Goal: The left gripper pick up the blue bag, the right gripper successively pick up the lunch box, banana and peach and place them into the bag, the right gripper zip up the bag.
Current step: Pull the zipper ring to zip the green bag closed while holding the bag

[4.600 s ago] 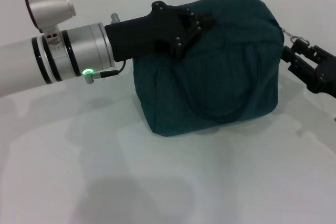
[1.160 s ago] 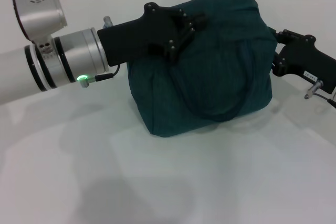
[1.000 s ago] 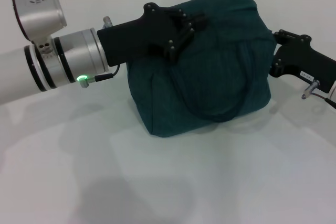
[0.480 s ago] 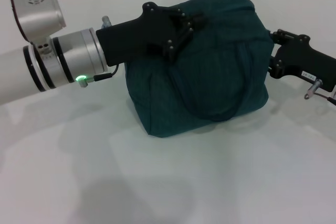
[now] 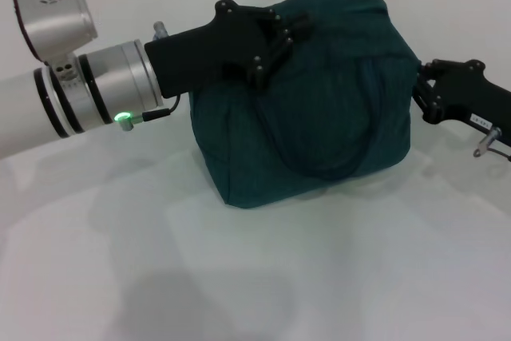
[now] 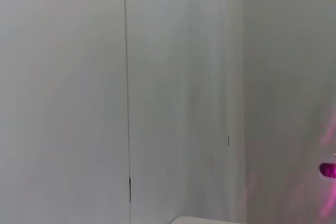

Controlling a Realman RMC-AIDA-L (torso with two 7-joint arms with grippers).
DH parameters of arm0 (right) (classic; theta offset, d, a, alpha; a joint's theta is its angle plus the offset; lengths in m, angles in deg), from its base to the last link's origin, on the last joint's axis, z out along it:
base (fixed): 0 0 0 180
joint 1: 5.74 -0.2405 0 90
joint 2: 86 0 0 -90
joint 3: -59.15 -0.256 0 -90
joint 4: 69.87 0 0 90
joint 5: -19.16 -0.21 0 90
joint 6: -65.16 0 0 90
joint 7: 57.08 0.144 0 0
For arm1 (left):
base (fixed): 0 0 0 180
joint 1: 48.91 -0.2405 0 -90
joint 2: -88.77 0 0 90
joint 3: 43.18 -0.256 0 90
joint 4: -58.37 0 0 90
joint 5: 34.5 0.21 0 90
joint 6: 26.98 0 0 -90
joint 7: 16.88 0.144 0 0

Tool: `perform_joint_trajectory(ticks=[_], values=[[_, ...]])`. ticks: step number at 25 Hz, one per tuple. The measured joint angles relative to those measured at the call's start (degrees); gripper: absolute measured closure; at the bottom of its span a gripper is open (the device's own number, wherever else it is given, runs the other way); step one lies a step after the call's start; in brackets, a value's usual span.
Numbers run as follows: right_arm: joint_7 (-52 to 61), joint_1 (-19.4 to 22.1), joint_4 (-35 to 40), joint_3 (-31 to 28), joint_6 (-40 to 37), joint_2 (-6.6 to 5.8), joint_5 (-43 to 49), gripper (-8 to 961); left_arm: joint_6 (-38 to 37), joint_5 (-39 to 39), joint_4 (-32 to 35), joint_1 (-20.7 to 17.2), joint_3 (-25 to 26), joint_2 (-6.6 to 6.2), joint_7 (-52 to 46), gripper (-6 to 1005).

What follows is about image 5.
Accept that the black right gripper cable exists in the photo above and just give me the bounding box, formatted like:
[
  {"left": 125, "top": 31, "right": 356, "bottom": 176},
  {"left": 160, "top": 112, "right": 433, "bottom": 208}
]
[{"left": 473, "top": 125, "right": 511, "bottom": 161}]

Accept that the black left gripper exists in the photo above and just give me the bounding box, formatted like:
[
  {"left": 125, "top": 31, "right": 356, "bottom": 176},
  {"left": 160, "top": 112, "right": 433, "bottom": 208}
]
[{"left": 143, "top": 0, "right": 313, "bottom": 98}]

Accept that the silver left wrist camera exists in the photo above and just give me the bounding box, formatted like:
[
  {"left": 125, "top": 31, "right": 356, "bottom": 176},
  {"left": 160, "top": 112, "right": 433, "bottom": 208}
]
[{"left": 3, "top": 0, "right": 99, "bottom": 65}]

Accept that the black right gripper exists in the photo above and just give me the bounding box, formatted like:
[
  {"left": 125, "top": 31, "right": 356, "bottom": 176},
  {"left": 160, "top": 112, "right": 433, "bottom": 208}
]
[{"left": 410, "top": 59, "right": 511, "bottom": 142}]

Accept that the dark teal insulated lunch bag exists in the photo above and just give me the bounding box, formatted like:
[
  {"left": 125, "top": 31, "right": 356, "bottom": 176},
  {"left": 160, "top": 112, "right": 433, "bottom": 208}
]
[{"left": 188, "top": 0, "right": 420, "bottom": 209}]

